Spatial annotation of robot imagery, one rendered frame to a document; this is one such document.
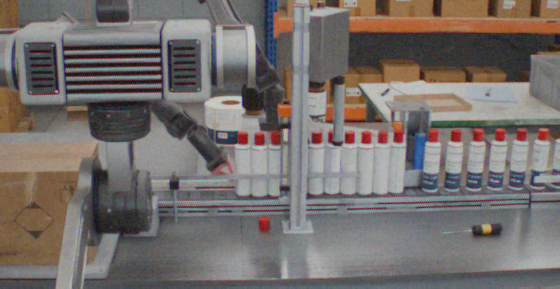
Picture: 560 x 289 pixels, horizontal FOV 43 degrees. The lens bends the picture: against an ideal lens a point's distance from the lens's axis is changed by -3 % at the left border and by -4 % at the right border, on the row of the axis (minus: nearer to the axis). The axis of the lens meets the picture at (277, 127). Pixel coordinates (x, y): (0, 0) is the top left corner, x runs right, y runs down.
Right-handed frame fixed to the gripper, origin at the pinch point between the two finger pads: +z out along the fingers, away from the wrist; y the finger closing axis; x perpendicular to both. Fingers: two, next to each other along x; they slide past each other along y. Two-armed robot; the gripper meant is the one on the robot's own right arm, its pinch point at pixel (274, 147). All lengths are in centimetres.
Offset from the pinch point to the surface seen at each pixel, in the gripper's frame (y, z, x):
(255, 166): 6.3, 3.1, 8.9
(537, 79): -151, 9, -137
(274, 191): 0.3, 11.4, 9.2
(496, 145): -71, -3, 9
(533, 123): -135, 23, -99
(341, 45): -17.8, -36.3, 14.9
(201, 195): 23.3, 14.2, 5.2
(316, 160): -12.7, 1.3, 8.6
